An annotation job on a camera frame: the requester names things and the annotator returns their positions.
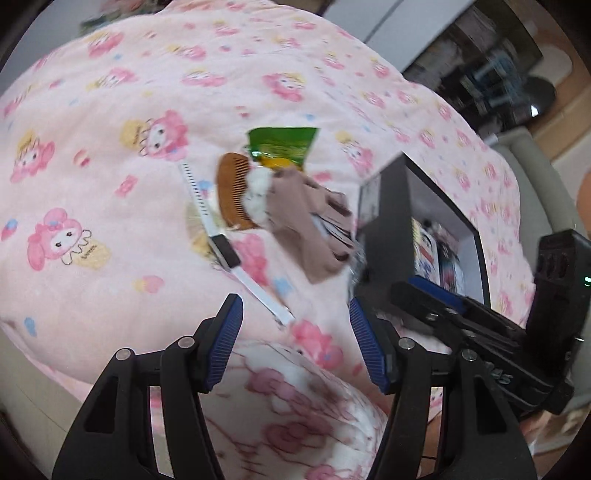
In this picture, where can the green snack packet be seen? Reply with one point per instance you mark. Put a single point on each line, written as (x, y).
(281, 143)

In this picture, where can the white smartwatch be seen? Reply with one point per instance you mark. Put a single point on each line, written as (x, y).
(225, 249)

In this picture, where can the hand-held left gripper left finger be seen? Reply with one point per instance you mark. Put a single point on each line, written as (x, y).
(225, 344)

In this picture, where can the pink printed blanket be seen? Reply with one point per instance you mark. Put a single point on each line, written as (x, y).
(115, 138)

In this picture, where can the dark printed packet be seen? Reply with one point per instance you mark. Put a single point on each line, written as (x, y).
(450, 267)

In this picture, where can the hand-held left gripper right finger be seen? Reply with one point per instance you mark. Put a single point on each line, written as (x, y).
(367, 350)

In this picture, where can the black storage box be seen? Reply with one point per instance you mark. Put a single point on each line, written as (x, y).
(392, 217)

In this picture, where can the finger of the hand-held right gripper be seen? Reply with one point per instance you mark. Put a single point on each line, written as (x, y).
(415, 302)
(434, 288)

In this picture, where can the wooden comb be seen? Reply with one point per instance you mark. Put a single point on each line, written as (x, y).
(231, 189)

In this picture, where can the pale yellow tassel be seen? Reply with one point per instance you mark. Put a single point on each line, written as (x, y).
(196, 230)

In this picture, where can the clear plastic wrapper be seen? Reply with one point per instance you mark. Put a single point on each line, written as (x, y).
(354, 265)

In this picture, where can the white printed packet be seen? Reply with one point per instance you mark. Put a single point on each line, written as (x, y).
(425, 251)

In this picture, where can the dark shelf unit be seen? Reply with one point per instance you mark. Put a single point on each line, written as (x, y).
(480, 69)

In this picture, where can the brown glove with fluffy cuff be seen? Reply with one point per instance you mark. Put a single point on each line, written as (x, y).
(300, 217)

